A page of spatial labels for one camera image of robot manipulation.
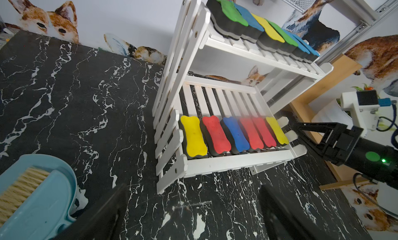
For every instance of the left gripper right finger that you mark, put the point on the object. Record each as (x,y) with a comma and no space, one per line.
(283,221)

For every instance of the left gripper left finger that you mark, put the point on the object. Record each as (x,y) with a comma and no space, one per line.
(103,221)

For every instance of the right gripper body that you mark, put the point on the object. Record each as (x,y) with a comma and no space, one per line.
(338,142)

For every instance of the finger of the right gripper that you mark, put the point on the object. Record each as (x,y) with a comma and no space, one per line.
(327,128)
(318,148)

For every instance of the blue eraser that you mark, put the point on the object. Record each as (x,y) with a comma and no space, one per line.
(235,135)
(254,30)
(313,54)
(300,53)

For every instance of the white wooden shelf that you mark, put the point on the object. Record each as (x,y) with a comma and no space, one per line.
(180,94)

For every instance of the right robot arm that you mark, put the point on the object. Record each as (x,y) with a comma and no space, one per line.
(375,161)

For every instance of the wooden corner shelf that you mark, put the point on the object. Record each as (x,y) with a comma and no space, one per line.
(318,96)

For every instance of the yellow eraser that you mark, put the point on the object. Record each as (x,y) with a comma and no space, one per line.
(270,40)
(277,130)
(194,146)

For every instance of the red eraser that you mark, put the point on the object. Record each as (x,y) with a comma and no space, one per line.
(251,134)
(215,136)
(264,132)

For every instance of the teal dustpan with brush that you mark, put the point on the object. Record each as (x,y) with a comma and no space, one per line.
(38,193)

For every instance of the green eraser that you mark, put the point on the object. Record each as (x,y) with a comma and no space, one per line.
(226,19)
(289,45)

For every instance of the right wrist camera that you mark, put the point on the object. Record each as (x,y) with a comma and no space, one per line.
(363,106)

